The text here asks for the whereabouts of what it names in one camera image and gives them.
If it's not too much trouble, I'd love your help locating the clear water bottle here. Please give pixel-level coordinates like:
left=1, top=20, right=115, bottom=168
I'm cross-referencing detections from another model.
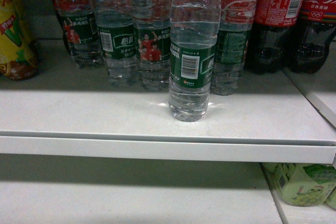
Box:
left=169, top=0, right=221, bottom=122

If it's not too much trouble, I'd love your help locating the water bottle barcode label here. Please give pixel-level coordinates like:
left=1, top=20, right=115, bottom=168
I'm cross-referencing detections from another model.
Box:
left=92, top=0, right=138, bottom=87

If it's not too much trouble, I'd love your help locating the water bottle athletes label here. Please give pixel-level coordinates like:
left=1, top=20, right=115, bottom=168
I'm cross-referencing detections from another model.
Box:
left=133, top=0, right=171, bottom=91

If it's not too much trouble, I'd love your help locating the white metal shelf board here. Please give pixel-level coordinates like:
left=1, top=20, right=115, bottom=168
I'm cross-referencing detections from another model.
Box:
left=0, top=14, right=336, bottom=164

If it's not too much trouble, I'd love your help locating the water bottle right rear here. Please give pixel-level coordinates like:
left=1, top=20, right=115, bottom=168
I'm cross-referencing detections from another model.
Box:
left=211, top=0, right=257, bottom=96

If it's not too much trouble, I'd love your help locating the water bottle far left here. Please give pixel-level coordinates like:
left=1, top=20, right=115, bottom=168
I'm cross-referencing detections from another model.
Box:
left=55, top=0, right=102, bottom=68

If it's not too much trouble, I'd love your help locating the white lower shelf board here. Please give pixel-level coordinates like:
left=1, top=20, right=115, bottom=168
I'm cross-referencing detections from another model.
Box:
left=1, top=181, right=335, bottom=223

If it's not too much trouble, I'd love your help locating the cola bottle olympic label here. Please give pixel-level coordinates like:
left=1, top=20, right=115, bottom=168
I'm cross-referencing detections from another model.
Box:
left=285, top=0, right=335, bottom=73

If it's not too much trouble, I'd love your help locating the cola bottle red label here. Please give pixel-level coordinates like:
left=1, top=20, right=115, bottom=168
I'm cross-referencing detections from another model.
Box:
left=246, top=0, right=303, bottom=74

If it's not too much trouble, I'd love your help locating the yellow lemon tea bottle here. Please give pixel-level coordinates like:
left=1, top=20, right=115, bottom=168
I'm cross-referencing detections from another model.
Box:
left=1, top=0, right=38, bottom=81

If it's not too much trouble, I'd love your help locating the green grape drink bottle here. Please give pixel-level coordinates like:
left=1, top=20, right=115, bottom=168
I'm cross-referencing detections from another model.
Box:
left=262, top=163, right=335, bottom=207

